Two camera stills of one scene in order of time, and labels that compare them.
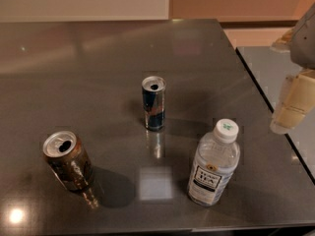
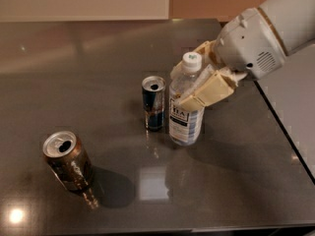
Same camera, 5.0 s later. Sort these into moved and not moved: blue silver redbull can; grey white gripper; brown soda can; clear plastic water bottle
Moved: grey white gripper; clear plastic water bottle
Not moved: blue silver redbull can; brown soda can
